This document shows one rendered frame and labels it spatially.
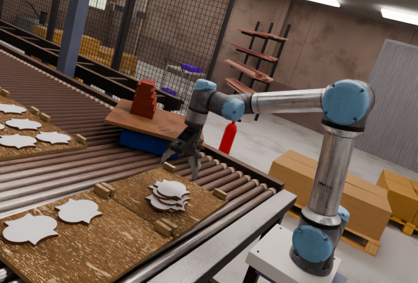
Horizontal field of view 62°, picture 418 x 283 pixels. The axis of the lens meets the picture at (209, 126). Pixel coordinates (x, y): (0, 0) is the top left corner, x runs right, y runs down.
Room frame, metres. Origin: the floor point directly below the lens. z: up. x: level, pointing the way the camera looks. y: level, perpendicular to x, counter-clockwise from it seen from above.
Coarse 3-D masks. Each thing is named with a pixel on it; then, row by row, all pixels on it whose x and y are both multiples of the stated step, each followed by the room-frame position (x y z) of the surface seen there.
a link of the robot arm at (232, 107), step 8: (216, 96) 1.15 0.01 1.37; (224, 96) 1.15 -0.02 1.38; (232, 96) 1.17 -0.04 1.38; (240, 96) 1.21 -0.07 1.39; (208, 104) 1.15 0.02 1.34; (216, 104) 1.14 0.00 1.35; (224, 104) 1.12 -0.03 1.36; (232, 104) 1.12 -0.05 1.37; (240, 104) 1.12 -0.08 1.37; (216, 112) 1.14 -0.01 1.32; (224, 112) 1.12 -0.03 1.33; (232, 112) 1.11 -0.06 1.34; (240, 112) 1.14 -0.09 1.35; (232, 120) 1.12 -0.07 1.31
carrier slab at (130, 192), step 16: (144, 176) 1.32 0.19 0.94; (160, 176) 1.37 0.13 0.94; (176, 176) 1.42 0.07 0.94; (128, 192) 1.15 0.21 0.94; (144, 192) 1.19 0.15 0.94; (192, 192) 1.31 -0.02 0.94; (208, 192) 1.36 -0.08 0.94; (128, 208) 1.05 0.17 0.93; (144, 208) 1.08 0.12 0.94; (192, 208) 1.18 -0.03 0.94; (208, 208) 1.22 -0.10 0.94; (176, 224) 1.04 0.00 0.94; (192, 224) 1.07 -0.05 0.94
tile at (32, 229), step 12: (24, 216) 0.82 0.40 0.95; (36, 216) 0.84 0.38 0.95; (48, 216) 0.86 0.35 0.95; (12, 228) 0.77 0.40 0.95; (24, 228) 0.78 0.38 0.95; (36, 228) 0.79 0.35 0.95; (48, 228) 0.81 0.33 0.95; (12, 240) 0.72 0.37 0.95; (24, 240) 0.74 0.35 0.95; (36, 240) 0.75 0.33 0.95
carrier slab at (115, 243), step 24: (120, 216) 0.98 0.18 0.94; (0, 240) 0.72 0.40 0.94; (48, 240) 0.78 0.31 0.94; (72, 240) 0.80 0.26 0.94; (96, 240) 0.84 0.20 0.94; (120, 240) 0.87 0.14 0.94; (144, 240) 0.90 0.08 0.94; (168, 240) 0.94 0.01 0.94; (24, 264) 0.67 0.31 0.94; (48, 264) 0.70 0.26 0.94; (72, 264) 0.72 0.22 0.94; (96, 264) 0.75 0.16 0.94; (120, 264) 0.77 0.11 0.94
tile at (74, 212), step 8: (72, 200) 0.97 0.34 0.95; (80, 200) 0.99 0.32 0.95; (88, 200) 1.00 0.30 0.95; (56, 208) 0.91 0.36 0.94; (64, 208) 0.92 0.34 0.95; (72, 208) 0.93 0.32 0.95; (80, 208) 0.94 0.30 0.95; (88, 208) 0.96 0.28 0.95; (96, 208) 0.97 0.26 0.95; (64, 216) 0.88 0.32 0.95; (72, 216) 0.89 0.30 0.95; (80, 216) 0.90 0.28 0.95; (88, 216) 0.92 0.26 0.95; (96, 216) 0.94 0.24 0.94; (72, 224) 0.87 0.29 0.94; (88, 224) 0.89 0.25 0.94
